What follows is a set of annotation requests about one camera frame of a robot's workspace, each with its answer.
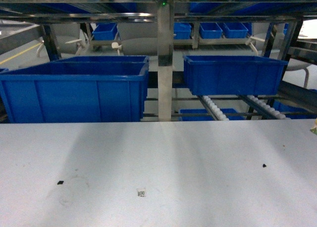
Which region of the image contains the small blue bin far centre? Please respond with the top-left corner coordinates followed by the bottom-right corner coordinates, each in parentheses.
top-left (200, 23), bottom-right (223, 39)

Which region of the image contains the small blue bin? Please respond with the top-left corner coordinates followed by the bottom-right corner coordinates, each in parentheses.
top-left (92, 23), bottom-right (117, 41)
top-left (220, 22), bottom-right (248, 39)
top-left (200, 23), bottom-right (223, 39)

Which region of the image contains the small blue bin far left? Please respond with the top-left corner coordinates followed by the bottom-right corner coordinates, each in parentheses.
top-left (92, 23), bottom-right (117, 41)

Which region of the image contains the flower gift bag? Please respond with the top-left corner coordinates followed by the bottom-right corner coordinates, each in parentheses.
top-left (310, 119), bottom-right (317, 134)

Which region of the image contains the large blue bin left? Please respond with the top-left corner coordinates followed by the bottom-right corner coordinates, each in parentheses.
top-left (0, 62), bottom-right (149, 123)

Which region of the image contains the blue bin on rollers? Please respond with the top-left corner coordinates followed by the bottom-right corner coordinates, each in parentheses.
top-left (183, 56), bottom-right (288, 96)

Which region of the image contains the QR code sticker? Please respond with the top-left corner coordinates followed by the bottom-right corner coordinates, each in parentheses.
top-left (137, 187), bottom-right (147, 197)

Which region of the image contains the steel vertical post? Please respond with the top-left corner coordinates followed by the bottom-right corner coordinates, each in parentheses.
top-left (158, 0), bottom-right (173, 121)

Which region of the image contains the small blue bin far right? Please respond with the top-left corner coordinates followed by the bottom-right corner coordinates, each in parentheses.
top-left (220, 22), bottom-right (248, 39)

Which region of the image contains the blue bin under rollers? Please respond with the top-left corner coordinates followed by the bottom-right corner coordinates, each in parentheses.
top-left (178, 108), bottom-right (245, 121)

